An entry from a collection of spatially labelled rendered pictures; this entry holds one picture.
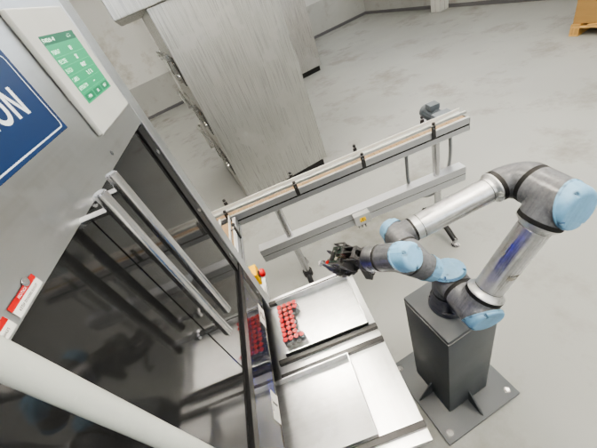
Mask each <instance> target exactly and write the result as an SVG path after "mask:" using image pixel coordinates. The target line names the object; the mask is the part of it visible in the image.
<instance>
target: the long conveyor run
mask: <svg viewBox="0 0 597 448"><path fill-rule="evenodd" d="M458 111H459V108H456V109H454V110H452V111H450V112H448V113H446V114H443V115H441V116H437V117H436V118H433V119H431V120H428V121H426V122H424V119H423V118H424V117H423V116H421V117H420V119H421V120H420V124H419V125H416V126H414V127H411V128H409V129H408V130H405V131H403V132H399V133H397V134H395V135H393V136H391V137H388V138H386V139H384V140H381V141H378V142H376V143H374V144H371V145H369V146H367V147H365V148H361V149H359V150H357V149H356V147H355V144H354V145H353V151H354V152H353V153H350V154H348V155H346V156H342V157H341V158H338V159H336V160H333V161H331V162H329V163H327V164H324V165H321V166H319V167H316V168H314V169H313V170H310V171H308V172H304V173H302V174H300V175H298V176H296V177H293V175H292V174H291V172H288V174H289V176H290V178H289V179H288V180H286V181H283V182H281V183H279V184H276V185H274V186H272V187H270V188H266V189H264V190H262V191H259V192H258V193H255V194H253V195H251V196H247V197H245V198H243V199H241V200H238V201H236V202H234V203H231V204H228V203H227V202H226V200H225V199H223V200H222V202H224V205H225V206H224V207H221V208H219V209H218V210H215V211H213V212H211V213H212V214H213V216H214V217H215V219H216V220H217V222H219V219H220V220H221V223H223V222H226V221H228V217H227V215H229V216H230V220H231V219H232V218H234V217H236V218H237V220H238V222H239V223H240V225H241V226H242V225H243V224H245V223H248V222H250V221H253V220H255V219H258V218H260V217H263V216H265V215H267V214H269V213H271V212H275V211H277V210H280V209H282V208H284V207H286V206H288V205H291V204H295V203H296V202H298V201H301V200H303V199H306V198H308V197H310V196H313V195H316V194H318V193H320V192H323V191H324V190H327V189H329V188H333V187H335V186H337V185H339V184H341V183H344V182H346V181H348V180H351V179H354V178H356V177H358V176H361V175H363V174H365V173H367V172H371V171H373V170H376V169H378V168H379V167H382V166H384V165H387V164H390V163H392V162H394V161H397V160H399V159H401V158H404V157H406V156H409V155H411V154H414V153H416V152H418V151H420V150H422V149H425V148H428V147H431V146H433V145H435V144H437V143H439V142H442V141H444V140H447V139H449V138H452V137H454V136H457V135H459V134H460V133H463V132H467V131H469V130H470V116H464V114H466V111H462V112H458Z"/></svg>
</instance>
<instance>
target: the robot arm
mask: <svg viewBox="0 0 597 448"><path fill-rule="evenodd" d="M508 198H512V199H515V200H516V201H518V202H519V203H521V206H520V207H519V209H518V210H517V212H516V214H517V217H518V220H517V222H516V223H515V224H514V226H513V228H512V229H511V230H510V232H509V233H508V235H507V236H506V237H505V239H504V241H503V242H502V243H501V245H500V246H499V247H498V248H497V250H496V251H495V253H494V254H493V256H492V257H491V258H490V260H489V262H488V263H487V264H486V266H485V267H484V269H483V270H482V272H481V273H480V274H479V275H478V276H477V278H471V277H470V276H469V275H468V274H467V273H466V272H467V269H466V266H465V264H464V263H463V262H462V261H460V260H457V259H453V258H452V259H450V258H444V259H439V258H438V257H436V256H435V255H433V254H430V253H429V252H428V251H427V250H426V249H425V248H424V247H423V246H422V245H421V244H420V243H419V241H418V240H420V239H422V238H424V237H426V236H429V235H431V234H433V233H434V232H436V231H438V230H440V229H442V228H444V227H446V226H448V225H449V224H451V223H453V222H455V221H457V220H460V219H462V218H464V217H465V216H467V215H469V214H470V213H472V212H475V211H477V210H479V209H481V208H482V207H484V206H486V205H488V204H491V203H493V202H502V201H504V200H506V199H508ZM596 205H597V192H596V191H595V189H594V188H592V187H590V186H589V185H587V184H585V183H584V182H583V181H581V180H579V179H575V178H573V177H570V176H569V175H567V174H565V173H563V172H560V171H557V170H555V169H554V168H552V167H550V166H548V165H546V164H543V163H540V162H533V161H524V162H517V163H512V164H506V165H503V166H500V167H498V168H495V169H493V170H491V171H489V172H486V173H484V174H483V175H482V176H481V179H480V180H478V181H476V182H475V183H473V184H471V185H470V186H468V187H466V188H463V189H461V190H459V191H458V192H456V193H454V194H453V195H451V196H448V197H446V198H444V199H442V200H441V201H439V202H437V203H436V204H433V205H431V206H429V207H427V208H425V209H424V210H422V211H420V212H418V213H416V214H414V215H412V216H410V217H409V218H407V219H405V220H402V221H400V220H398V219H395V218H393V219H388V220H386V221H385V222H384V223H383V224H382V225H381V227H380V230H379V234H380V235H381V236H382V238H383V239H384V241H385V244H372V245H367V246H363V247H361V248H360V247H359V246H357V245H355V246H351V245H350V244H347V243H345V242H343V243H336V244H335V245H336V246H335V247H333V250H332V251H331V250H327V252H328V253H329V254H330V257H329V258H328V259H327V260H328V261H329V263H328V264H324V263H323V264H322V265H323V266H325V267H326V268H327V269H328V270H329V271H330V272H332V273H333V274H335V275H337V276H340V277H347V276H350V275H354V274H355V273H358V269H360V270H361V271H362V273H363V275H364V277H365V278H366V279H369V280H373V277H374V275H375V272H396V273H399V274H402V275H406V276H411V277H414V278H417V279H418V280H421V281H427V282H432V290H431V291H430V292H429V295H428V303H429V307H430V309H432V310H433V312H434V313H435V314H436V315H437V316H440V317H443V318H447V319H457V318H461V321H462V322H464V323H465V324H466V325H467V326H468V328H470V329H471V330H474V331H479V330H484V329H487V328H489V327H491V326H493V325H495V324H497V323H498V322H500V321H501V320H502V319H503V318H504V316H505V313H504V310H503V309H501V307H502V306H503V305H504V303H505V296H504V294H505V292H506V291H507V290H508V289H509V288H510V286H511V285H512V284H513V282H514V281H515V280H516V279H517V277H518V276H519V275H520V274H521V272H522V271H523V270H524V269H525V268H526V267H527V266H528V265H529V263H530V262H531V261H532V259H533V258H534V257H535V256H536V254H537V253H538V252H539V251H540V249H541V248H542V247H543V246H544V244H545V243H546V242H547V240H548V239H549V238H550V237H551V236H552V235H559V234H562V233H563V232H564V230H566V231H570V230H573V229H576V228H579V227H580V226H581V224H582V223H585V222H586V221H587V220H588V219H589V218H590V217H591V215H592V214H593V212H594V210H595V208H596ZM340 244H343V245H341V246H340Z"/></svg>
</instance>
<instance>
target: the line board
mask: <svg viewBox="0 0 597 448"><path fill-rule="evenodd" d="M67 128H68V127H67V126H66V125H65V124H64V123H63V122H62V120H61V119H60V118H59V117H58V116H57V114H56V113H55V112H54V111H53V110H52V109H51V107H50V106H49V105H48V104H47V103H46V102H45V100H44V99H43V98H42V97H41V96H40V95H39V93H38V92H37V91H36V90H35V89H34V87H33V86H32V85H31V84H30V83H29V82H28V80H27V79H26V78H25V77H24V76H23V75H22V74H21V73H20V72H19V70H18V69H16V67H15V66H14V65H13V64H12V63H11V61H10V60H9V59H8V58H7V57H6V56H5V54H4V53H3V52H2V51H1V50H0V186H2V185H3V184H4V183H5V182H6V181H7V180H8V179H10V178H11V176H13V174H14V173H16V172H17V171H18V170H19V169H20V168H22V167H23V166H24V165H25V164H26V163H27V162H29V161H30V160H31V159H32V158H33V157H34V156H36V155H37V154H38V153H39V152H40V151H41V150H42V149H44V148H45V147H46V146H47V145H48V144H49V143H51V142H52V141H53V140H54V139H55V138H56V137H58V136H59V135H60V134H61V133H62V132H63V131H65V130H66V129H67Z"/></svg>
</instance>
